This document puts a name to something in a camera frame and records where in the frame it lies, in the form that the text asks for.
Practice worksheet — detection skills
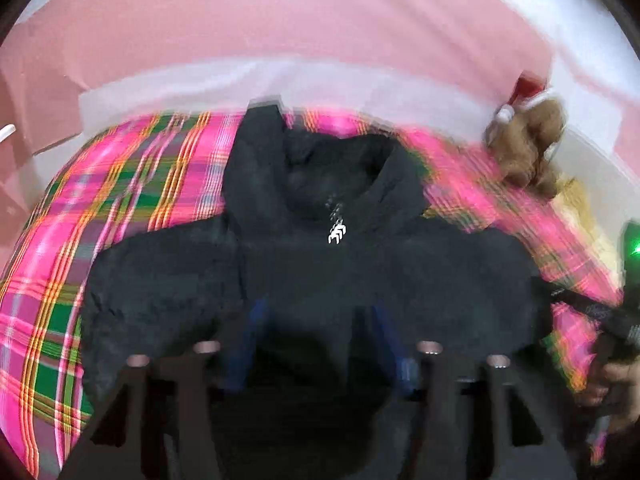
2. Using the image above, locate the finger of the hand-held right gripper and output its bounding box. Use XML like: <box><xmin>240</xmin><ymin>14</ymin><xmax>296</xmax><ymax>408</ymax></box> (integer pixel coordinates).
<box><xmin>542</xmin><ymin>284</ymin><xmax>640</xmax><ymax>346</ymax></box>

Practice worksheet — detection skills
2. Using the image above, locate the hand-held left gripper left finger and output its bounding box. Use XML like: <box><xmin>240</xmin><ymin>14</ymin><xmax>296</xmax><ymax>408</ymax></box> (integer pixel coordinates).
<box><xmin>60</xmin><ymin>302</ymin><xmax>272</xmax><ymax>480</ymax></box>

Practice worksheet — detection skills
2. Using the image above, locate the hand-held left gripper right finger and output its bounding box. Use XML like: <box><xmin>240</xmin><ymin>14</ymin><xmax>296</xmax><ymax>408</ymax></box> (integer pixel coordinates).
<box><xmin>371</xmin><ymin>306</ymin><xmax>579</xmax><ymax>480</ymax></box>

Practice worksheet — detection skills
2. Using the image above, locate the black puffer jacket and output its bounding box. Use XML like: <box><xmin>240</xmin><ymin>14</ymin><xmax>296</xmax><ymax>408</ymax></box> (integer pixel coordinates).
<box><xmin>80</xmin><ymin>104</ymin><xmax>557</xmax><ymax>480</ymax></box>

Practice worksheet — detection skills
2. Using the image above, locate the person's right hand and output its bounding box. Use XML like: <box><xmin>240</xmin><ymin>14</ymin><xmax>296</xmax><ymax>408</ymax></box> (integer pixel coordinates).
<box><xmin>575</xmin><ymin>359</ymin><xmax>640</xmax><ymax>434</ymax></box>

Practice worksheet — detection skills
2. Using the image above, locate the yellow cloth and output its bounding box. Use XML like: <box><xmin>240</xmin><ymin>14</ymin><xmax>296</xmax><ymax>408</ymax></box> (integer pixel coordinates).
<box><xmin>554</xmin><ymin>177</ymin><xmax>622</xmax><ymax>262</ymax></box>

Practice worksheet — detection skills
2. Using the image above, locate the brown teddy bear santa hat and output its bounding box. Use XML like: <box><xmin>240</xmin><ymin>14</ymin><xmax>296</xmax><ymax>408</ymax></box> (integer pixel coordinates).
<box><xmin>482</xmin><ymin>72</ymin><xmax>569</xmax><ymax>202</ymax></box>

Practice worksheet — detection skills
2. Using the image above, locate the pink green plaid blanket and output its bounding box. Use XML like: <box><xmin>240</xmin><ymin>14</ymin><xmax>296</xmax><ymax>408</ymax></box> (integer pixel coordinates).
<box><xmin>0</xmin><ymin>110</ymin><xmax>627</xmax><ymax>480</ymax></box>

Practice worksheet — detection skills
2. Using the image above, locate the white bed sheet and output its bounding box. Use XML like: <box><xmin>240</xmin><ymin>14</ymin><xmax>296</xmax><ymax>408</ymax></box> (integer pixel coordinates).
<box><xmin>77</xmin><ymin>57</ymin><xmax>507</xmax><ymax>137</ymax></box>

